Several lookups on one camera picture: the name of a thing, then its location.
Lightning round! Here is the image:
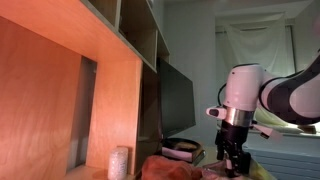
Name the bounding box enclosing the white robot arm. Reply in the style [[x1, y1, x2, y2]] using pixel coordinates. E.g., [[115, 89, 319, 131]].
[[206, 54, 320, 178]]

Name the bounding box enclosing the orange towel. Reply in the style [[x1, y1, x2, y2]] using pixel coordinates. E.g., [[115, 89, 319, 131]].
[[141, 155, 202, 180]]

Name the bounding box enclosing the floral cosmetic pouch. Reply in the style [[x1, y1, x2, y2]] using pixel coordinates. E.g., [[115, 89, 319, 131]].
[[201, 159, 277, 180]]

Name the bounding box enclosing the sheer white curtain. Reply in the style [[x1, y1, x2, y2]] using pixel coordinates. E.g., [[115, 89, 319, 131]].
[[219, 14, 298, 127]]

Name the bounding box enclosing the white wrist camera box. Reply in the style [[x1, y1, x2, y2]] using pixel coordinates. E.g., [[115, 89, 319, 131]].
[[253, 124, 282, 140]]

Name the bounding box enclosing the wooden shelf unit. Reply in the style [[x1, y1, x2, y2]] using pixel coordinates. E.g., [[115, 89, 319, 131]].
[[0, 0, 169, 180]]

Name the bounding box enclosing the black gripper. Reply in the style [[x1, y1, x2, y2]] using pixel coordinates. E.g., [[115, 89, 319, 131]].
[[215, 121, 251, 178]]

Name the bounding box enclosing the black monitor screen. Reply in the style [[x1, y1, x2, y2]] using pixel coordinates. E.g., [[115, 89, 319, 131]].
[[157, 60, 196, 138]]

